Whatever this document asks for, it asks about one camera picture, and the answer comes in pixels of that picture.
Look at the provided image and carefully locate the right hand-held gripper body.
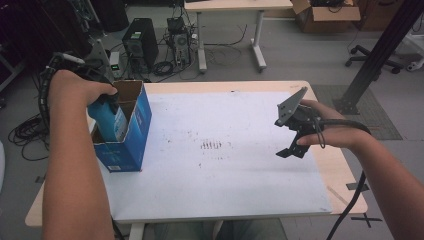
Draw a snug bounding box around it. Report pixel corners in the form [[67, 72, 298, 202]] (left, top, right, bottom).
[[274, 86, 323, 137]]

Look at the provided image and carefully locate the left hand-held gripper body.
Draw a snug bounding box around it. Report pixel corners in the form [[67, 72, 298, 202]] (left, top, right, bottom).
[[75, 38, 113, 85]]

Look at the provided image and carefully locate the blue bottle with white cap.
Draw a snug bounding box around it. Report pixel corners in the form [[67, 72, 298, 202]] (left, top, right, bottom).
[[87, 99, 130, 144]]

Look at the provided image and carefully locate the blue cardboard box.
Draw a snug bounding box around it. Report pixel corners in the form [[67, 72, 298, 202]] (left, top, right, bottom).
[[90, 79, 153, 174]]

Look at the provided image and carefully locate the person's left hand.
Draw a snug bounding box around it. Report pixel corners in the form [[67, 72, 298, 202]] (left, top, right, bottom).
[[48, 69, 119, 111]]

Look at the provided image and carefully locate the person's right hand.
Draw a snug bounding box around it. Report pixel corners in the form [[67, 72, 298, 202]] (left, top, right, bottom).
[[296, 99, 370, 151]]

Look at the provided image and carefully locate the small white device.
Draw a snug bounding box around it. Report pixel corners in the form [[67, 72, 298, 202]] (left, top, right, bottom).
[[108, 51, 122, 79]]

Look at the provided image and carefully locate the black computer tower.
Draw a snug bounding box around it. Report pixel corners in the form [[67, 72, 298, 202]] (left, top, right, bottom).
[[121, 17, 160, 74]]

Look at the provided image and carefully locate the white table mat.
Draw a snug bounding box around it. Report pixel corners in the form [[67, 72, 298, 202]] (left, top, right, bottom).
[[99, 90, 334, 224]]

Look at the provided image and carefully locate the grey floor mat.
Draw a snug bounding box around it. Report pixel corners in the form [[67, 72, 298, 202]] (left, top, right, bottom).
[[311, 83, 404, 141]]

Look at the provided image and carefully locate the open computer case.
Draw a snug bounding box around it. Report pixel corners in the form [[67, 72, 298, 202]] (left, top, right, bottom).
[[166, 16, 193, 68]]

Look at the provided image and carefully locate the black office chair base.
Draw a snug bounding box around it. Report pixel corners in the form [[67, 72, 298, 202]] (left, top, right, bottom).
[[344, 44, 405, 75]]

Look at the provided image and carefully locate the open brown cardboard box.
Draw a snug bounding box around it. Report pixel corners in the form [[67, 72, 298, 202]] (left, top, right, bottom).
[[291, 0, 362, 34]]

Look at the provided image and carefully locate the light wooden desk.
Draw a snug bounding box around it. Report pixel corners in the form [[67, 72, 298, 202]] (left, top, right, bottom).
[[183, 0, 294, 74]]

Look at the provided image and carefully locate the brown cabinet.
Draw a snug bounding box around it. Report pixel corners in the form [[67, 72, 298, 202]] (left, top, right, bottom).
[[354, 0, 406, 33]]

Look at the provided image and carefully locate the white table leg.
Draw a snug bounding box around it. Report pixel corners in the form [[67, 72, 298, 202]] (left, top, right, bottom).
[[128, 222, 146, 240]]

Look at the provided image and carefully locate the coiled black cable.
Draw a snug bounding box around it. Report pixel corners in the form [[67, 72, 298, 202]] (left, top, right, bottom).
[[152, 60, 175, 76]]

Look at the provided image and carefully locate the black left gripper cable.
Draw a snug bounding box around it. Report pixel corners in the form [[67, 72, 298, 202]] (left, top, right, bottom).
[[37, 52, 126, 240]]

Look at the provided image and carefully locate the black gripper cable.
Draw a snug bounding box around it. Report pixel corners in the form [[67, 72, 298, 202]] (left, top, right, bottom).
[[313, 112, 373, 240], [37, 52, 126, 240]]

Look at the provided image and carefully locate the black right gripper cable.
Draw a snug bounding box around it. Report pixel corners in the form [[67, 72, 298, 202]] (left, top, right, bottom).
[[313, 112, 373, 240]]

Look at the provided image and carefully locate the bundle of black cables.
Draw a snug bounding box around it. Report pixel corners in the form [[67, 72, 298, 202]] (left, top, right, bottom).
[[7, 113, 51, 162]]

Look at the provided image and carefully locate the black metal post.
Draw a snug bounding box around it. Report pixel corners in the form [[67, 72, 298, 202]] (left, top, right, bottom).
[[333, 0, 424, 116]]

